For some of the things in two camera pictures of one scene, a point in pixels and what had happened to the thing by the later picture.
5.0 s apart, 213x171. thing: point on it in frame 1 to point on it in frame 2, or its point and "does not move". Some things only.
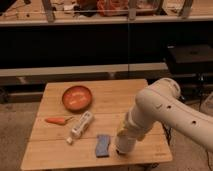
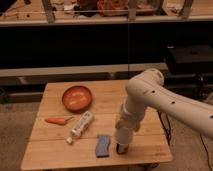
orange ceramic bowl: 77,98 does not move
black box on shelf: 190,59 does not move
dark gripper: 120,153 to 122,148
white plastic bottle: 84,119 does not move
